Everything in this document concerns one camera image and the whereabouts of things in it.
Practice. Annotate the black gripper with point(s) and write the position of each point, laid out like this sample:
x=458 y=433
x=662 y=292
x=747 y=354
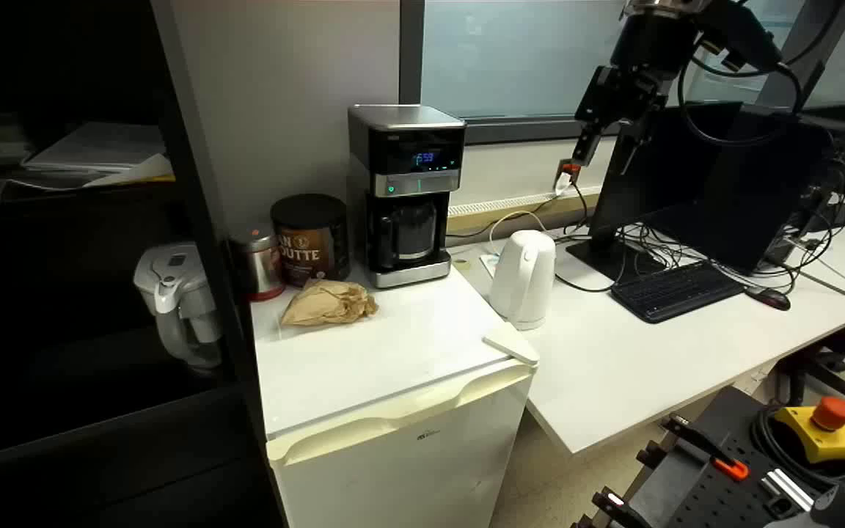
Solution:
x=618 y=93

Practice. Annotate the black silver coffee maker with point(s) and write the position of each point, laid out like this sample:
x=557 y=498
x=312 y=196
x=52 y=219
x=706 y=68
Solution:
x=407 y=196

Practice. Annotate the dark coffee can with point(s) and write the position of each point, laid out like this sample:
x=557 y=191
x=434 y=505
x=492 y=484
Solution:
x=312 y=241

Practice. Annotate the yellow emergency stop button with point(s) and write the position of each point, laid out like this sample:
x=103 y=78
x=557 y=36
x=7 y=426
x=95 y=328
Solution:
x=825 y=429

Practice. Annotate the small orange plug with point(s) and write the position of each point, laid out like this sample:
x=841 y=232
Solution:
x=567 y=172

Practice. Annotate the black computer monitor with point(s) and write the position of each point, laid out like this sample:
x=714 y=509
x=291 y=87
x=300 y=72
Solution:
x=725 y=191

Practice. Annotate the white electric kettle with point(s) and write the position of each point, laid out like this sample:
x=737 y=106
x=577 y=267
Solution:
x=523 y=281

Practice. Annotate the black keyboard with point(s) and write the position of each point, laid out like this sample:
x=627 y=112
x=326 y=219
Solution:
x=677 y=292

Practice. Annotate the black computer mouse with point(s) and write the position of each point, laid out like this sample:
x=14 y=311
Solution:
x=771 y=298

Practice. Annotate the white mini fridge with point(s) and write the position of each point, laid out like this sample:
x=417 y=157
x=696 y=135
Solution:
x=384 y=392

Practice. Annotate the black chair base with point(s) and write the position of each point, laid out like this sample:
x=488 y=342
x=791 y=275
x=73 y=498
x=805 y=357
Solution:
x=838 y=367

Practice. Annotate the small red silver can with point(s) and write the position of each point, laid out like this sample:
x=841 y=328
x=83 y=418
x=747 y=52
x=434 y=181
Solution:
x=263 y=264

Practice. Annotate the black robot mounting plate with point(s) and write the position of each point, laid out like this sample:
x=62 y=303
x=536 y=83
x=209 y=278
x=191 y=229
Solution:
x=706 y=495

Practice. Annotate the white water filter jug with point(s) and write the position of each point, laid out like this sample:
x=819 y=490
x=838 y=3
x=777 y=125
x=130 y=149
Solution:
x=180 y=298

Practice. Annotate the stack of white papers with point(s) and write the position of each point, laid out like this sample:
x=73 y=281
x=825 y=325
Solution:
x=95 y=157

